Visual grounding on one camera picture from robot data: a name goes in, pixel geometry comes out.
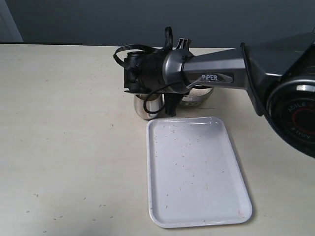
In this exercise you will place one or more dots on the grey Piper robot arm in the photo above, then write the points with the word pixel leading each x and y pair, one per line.
pixel 278 76

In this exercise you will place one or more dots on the steel bowl with rice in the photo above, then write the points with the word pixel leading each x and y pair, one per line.
pixel 196 96

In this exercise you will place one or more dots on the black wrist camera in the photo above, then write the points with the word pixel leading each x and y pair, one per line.
pixel 131 72

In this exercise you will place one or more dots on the steel cup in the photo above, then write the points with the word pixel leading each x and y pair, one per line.
pixel 154 104

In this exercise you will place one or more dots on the white plastic tray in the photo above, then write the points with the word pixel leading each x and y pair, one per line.
pixel 193 175

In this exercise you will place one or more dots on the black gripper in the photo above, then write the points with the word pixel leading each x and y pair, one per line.
pixel 172 99

